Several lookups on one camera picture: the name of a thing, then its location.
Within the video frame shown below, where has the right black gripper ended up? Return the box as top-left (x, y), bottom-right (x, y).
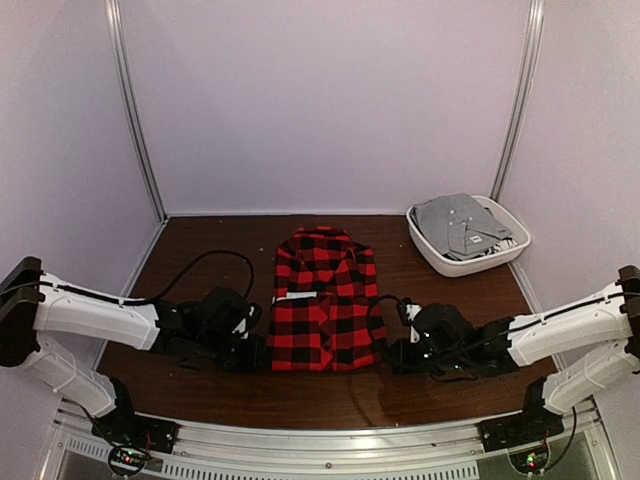
top-left (382, 339), bottom-right (466, 377)

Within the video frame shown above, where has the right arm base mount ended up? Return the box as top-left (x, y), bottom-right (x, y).
top-left (478, 378), bottom-right (565, 453)

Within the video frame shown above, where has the white plastic tub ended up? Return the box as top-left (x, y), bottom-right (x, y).
top-left (405, 193), bottom-right (531, 278)

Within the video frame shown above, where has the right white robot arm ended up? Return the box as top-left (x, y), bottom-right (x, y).
top-left (374, 265), bottom-right (639, 442)

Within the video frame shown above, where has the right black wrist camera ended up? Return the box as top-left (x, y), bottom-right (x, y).
top-left (406, 303), bottom-right (476, 355)

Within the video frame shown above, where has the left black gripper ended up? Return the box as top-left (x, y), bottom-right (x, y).
top-left (196, 331), bottom-right (271, 374)

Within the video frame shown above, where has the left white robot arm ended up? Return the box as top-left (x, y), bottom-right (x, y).
top-left (1, 257), bottom-right (266, 444)

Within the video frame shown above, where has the grey button shirt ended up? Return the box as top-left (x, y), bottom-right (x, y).
top-left (409, 193), bottom-right (516, 261)

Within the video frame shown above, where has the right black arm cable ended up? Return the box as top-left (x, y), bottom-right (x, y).
top-left (374, 294), bottom-right (414, 326)

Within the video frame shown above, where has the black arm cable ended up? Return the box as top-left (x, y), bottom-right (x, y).
top-left (124, 249), bottom-right (255, 306)
top-left (374, 294), bottom-right (414, 326)

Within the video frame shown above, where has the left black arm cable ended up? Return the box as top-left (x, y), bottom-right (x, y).
top-left (124, 249), bottom-right (255, 306)

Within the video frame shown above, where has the red black plaid shirt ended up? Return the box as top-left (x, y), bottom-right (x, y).
top-left (267, 226), bottom-right (387, 372)

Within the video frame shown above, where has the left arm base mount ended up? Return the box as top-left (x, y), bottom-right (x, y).
top-left (91, 379), bottom-right (179, 454)

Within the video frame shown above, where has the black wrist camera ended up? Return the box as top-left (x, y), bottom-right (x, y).
top-left (195, 287), bottom-right (263, 341)
top-left (406, 303), bottom-right (476, 355)

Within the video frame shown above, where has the aluminium front rail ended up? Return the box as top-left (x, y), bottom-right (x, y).
top-left (35, 400), bottom-right (622, 479)

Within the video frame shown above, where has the right aluminium frame post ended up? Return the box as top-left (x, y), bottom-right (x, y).
top-left (490, 0), bottom-right (545, 202)

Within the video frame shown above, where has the aluminium frame post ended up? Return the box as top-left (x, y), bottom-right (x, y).
top-left (104, 0), bottom-right (168, 223)
top-left (490, 0), bottom-right (545, 202)

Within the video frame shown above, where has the black white printed shirt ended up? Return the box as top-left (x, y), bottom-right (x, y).
top-left (482, 237), bottom-right (518, 256)

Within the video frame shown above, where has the left aluminium frame post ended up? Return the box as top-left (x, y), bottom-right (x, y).
top-left (104, 0), bottom-right (168, 223)

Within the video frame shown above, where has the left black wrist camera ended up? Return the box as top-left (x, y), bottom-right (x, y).
top-left (195, 287), bottom-right (263, 341)

